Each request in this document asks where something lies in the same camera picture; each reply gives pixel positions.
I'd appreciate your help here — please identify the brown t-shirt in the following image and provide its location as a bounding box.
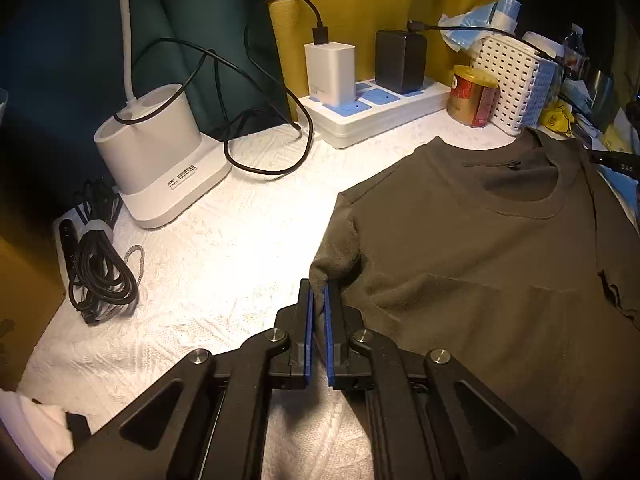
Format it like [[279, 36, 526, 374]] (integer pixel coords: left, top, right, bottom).
[[309, 132, 639, 479]]

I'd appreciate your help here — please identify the steel tumbler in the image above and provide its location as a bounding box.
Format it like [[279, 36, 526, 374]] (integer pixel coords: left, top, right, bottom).
[[586, 67, 616, 131]]

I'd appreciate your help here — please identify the yellow snack bag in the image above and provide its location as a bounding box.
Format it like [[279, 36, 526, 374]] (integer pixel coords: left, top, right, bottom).
[[538, 100, 575, 136]]

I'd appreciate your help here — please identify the plastic water bottle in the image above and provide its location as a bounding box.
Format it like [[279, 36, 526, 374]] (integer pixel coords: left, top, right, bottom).
[[563, 24, 588, 80]]

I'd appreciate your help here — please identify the white perforated basket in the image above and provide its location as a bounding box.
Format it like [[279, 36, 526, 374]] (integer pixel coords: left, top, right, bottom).
[[472, 35, 558, 136]]

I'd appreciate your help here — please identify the red gold can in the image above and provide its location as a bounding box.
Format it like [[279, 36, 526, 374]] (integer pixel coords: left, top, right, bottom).
[[447, 65, 499, 128]]

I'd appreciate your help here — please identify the white power strip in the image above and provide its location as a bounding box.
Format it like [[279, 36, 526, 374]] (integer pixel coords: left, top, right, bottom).
[[300, 77, 450, 148]]

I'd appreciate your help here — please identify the white desk lamp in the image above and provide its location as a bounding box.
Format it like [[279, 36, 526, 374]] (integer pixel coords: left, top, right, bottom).
[[93, 0, 231, 229]]

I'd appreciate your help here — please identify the black power adapter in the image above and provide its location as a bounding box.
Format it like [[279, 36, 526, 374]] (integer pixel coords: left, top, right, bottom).
[[374, 30, 427, 94]]

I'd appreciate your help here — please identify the white phone charger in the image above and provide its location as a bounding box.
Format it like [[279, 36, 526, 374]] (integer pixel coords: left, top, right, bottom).
[[304, 41, 356, 107]]

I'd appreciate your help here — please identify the cardboard box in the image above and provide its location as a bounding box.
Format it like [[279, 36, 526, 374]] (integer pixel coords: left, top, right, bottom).
[[1, 233, 64, 390]]

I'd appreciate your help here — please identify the white cloth pile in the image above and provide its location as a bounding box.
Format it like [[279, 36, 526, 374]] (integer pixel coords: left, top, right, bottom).
[[1, 390, 91, 479]]

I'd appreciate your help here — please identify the teal curtain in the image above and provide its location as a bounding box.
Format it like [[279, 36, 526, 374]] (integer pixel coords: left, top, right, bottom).
[[1, 0, 284, 214]]

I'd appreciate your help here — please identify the yellow curtain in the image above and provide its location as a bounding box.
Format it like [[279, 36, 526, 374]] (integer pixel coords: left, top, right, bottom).
[[259, 0, 526, 126]]

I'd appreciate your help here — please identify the coiled black cable bundle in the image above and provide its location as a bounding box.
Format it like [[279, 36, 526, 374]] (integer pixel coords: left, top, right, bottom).
[[56, 179, 147, 328]]

